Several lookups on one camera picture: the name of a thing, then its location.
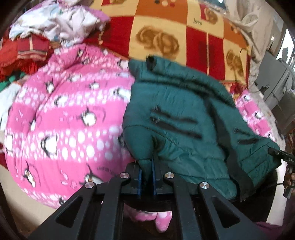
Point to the red striped cloth pile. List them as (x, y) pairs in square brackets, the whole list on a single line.
[(26, 55)]

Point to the grey crumpled bedding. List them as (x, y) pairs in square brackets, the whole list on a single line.
[(255, 20)]

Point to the white lilac floral sheet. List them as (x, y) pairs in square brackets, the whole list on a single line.
[(59, 21)]

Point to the red cream rose blanket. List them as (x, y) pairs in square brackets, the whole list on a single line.
[(188, 32)]

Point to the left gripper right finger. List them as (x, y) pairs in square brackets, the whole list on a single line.
[(199, 210)]

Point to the dark green puffer jacket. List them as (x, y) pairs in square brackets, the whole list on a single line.
[(189, 121)]

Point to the pink penguin fleece blanket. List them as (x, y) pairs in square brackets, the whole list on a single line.
[(65, 129)]

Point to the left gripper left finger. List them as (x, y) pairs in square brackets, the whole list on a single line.
[(95, 211)]

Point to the grey cabinet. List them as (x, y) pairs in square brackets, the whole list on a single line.
[(275, 78)]

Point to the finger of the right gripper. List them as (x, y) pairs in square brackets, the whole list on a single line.
[(281, 155)]

